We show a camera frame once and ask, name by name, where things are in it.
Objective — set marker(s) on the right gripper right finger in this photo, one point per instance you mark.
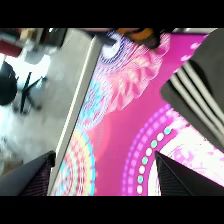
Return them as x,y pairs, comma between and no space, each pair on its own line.
178,180

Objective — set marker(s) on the black office chair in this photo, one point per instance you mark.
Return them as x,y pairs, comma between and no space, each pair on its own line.
15,86

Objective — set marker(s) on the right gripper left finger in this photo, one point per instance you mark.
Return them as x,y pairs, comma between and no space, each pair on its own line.
31,178

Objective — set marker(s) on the silver frame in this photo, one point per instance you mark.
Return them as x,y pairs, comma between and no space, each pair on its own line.
75,110

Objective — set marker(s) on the orange and black garment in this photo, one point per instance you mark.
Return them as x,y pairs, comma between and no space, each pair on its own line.
141,35

